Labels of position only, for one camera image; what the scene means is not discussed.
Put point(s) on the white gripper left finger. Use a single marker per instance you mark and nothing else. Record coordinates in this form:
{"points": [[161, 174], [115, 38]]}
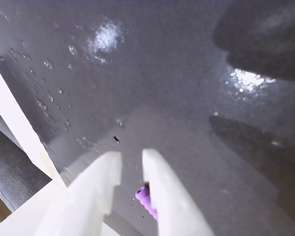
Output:
{"points": [[88, 196]]}

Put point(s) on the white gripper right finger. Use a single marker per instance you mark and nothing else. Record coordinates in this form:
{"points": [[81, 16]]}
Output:
{"points": [[169, 201]]}

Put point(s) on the purple ribbed pen grip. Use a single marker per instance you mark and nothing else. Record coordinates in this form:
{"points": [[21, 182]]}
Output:
{"points": [[143, 197]]}

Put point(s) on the dark grey table mat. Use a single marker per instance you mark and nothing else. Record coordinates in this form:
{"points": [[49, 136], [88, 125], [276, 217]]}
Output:
{"points": [[162, 73]]}

